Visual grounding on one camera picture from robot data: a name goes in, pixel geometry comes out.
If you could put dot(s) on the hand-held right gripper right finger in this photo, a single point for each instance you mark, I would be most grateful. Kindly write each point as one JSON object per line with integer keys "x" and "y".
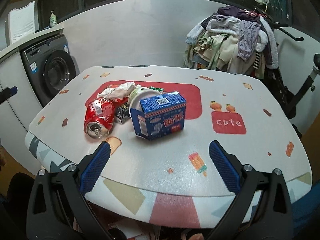
{"x": 223, "y": 166}

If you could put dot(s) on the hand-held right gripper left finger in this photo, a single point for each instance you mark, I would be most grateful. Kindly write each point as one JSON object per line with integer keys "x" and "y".
{"x": 96, "y": 166}

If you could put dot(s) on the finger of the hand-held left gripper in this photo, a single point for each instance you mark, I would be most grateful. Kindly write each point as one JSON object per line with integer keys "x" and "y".
{"x": 10, "y": 92}

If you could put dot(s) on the crushed red can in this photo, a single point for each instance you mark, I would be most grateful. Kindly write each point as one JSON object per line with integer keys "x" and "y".
{"x": 100, "y": 116}

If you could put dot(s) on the small black carton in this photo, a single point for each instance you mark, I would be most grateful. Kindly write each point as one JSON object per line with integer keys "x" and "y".
{"x": 123, "y": 113}

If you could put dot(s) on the blue drink carton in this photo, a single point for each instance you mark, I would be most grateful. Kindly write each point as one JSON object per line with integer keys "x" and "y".
{"x": 160, "y": 120}

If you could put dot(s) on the white tissue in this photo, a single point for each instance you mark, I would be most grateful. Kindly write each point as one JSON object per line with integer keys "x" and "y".
{"x": 117, "y": 90}

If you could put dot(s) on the white paper cup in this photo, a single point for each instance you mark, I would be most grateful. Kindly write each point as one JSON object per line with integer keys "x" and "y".
{"x": 142, "y": 97}

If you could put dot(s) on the green wrapper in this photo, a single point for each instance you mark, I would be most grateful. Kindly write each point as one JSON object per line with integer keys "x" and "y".
{"x": 157, "y": 89}

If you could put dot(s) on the grey washing machine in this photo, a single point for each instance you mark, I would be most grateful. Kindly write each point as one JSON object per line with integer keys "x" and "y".
{"x": 50, "y": 72}

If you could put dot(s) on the printed tablecloth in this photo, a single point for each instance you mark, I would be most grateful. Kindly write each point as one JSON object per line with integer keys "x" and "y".
{"x": 175, "y": 155}

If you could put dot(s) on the white perforated basket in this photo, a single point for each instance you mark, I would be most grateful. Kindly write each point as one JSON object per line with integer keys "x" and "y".
{"x": 21, "y": 25}

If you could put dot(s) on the pump soap bottle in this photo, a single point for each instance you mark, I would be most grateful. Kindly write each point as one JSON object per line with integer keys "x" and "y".
{"x": 52, "y": 20}

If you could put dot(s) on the black exercise bike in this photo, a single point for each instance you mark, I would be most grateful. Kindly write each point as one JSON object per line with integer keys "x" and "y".
{"x": 292, "y": 87}

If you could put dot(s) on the pile of clothes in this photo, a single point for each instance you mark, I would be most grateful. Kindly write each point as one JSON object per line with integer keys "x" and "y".
{"x": 230, "y": 45}

